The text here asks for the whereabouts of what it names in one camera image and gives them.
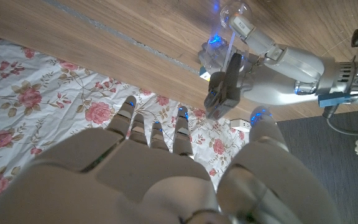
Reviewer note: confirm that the floral print backdrop cloth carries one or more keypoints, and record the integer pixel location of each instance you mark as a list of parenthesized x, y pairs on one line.
[(42, 93)]

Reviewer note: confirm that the white power strip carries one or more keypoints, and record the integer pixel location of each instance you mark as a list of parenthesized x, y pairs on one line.
[(239, 124)]

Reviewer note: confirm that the clear plastic spray bottle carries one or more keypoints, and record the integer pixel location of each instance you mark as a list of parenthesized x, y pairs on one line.
[(228, 8)]

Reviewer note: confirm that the black spray trigger top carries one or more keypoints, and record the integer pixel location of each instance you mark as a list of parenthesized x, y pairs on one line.
[(225, 99)]

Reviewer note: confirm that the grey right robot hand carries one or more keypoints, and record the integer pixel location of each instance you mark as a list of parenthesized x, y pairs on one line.
[(135, 186)]

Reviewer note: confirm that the multicoloured Rubik's cube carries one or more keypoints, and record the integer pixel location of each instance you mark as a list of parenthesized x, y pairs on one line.
[(204, 73)]

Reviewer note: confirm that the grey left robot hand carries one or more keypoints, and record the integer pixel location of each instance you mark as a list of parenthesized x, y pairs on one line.
[(284, 77)]

